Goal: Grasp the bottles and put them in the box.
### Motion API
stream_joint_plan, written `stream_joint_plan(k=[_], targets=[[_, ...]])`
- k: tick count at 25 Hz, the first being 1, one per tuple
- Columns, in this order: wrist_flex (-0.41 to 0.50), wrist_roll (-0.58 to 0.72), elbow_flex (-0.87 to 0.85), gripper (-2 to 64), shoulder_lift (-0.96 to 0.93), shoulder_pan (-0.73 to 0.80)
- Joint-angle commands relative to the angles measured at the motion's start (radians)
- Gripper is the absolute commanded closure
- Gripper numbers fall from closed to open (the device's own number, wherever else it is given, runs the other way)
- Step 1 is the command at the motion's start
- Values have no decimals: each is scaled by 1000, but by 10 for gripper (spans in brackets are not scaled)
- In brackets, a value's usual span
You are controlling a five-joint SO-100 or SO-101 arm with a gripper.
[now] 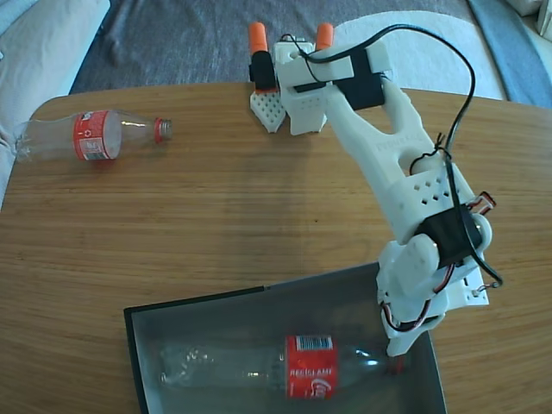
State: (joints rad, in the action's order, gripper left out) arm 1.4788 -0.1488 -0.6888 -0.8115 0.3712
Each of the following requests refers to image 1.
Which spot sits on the clear bottle Coca-Cola red label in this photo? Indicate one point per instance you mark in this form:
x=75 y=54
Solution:
x=310 y=366

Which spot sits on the clear bottle barcode red label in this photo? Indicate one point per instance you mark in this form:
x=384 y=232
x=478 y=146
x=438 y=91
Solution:
x=92 y=136

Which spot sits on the grey cardboard box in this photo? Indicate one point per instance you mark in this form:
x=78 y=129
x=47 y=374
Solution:
x=215 y=328

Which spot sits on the white cloth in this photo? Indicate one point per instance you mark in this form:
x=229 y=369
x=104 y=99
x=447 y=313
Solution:
x=431 y=60

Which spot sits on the blue cloth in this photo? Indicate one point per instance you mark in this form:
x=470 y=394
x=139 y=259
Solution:
x=517 y=64

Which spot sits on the orange black table clamp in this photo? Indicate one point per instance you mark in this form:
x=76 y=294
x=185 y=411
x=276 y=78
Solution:
x=258 y=36
x=324 y=36

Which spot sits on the grey textured rug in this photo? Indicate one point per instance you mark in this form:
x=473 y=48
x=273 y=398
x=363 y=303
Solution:
x=172 y=43

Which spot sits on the white cushion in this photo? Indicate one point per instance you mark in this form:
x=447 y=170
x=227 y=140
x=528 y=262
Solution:
x=34 y=52

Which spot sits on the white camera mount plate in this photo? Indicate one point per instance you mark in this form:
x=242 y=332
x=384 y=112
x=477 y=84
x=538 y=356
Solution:
x=472 y=295

